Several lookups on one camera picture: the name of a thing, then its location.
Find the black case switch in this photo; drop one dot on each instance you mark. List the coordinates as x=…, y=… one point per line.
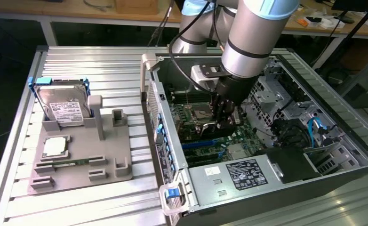
x=163, y=97

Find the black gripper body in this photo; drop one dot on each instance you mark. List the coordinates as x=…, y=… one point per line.
x=234, y=88

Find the silver chipset heatsink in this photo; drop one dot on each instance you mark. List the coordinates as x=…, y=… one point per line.
x=238, y=151

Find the orange white box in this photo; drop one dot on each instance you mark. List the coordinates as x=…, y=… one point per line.
x=319, y=22

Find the CPU socket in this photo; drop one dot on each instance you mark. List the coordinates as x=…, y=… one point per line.
x=199, y=113

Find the grey power supply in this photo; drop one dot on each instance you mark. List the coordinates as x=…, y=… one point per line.
x=234, y=188

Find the grey parts rack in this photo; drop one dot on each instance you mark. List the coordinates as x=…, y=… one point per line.
x=78, y=175

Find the green RAM stick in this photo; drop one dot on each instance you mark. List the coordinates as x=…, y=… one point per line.
x=74, y=162

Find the hard disk with blue bracket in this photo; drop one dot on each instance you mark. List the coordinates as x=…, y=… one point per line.
x=62, y=106

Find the blue card retention clip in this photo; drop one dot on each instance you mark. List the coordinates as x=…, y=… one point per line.
x=159, y=129

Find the green motherboard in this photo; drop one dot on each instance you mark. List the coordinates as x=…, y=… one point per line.
x=243, y=141

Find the blue expansion slot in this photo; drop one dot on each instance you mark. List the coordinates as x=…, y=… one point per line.
x=199, y=144

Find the black monitor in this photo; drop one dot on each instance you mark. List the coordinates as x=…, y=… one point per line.
x=360, y=4

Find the black stand pole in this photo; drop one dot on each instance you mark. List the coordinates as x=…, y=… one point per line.
x=360, y=23

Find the silver CPU chip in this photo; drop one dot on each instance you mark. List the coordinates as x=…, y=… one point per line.
x=55, y=147

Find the blue case latch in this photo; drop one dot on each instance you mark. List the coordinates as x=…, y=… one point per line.
x=172, y=193

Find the black PC case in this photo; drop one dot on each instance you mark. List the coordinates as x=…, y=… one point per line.
x=328, y=188

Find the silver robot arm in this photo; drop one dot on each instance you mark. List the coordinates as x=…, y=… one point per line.
x=250, y=35

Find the metal disk bay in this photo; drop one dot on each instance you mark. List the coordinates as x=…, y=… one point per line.
x=272, y=99

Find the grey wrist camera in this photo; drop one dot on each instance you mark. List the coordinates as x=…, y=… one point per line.
x=199, y=75

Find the wooden desk white frame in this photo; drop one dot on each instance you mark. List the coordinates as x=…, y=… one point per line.
x=62, y=9
x=319, y=30

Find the thin locking lever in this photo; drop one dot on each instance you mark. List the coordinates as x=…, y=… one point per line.
x=187, y=99

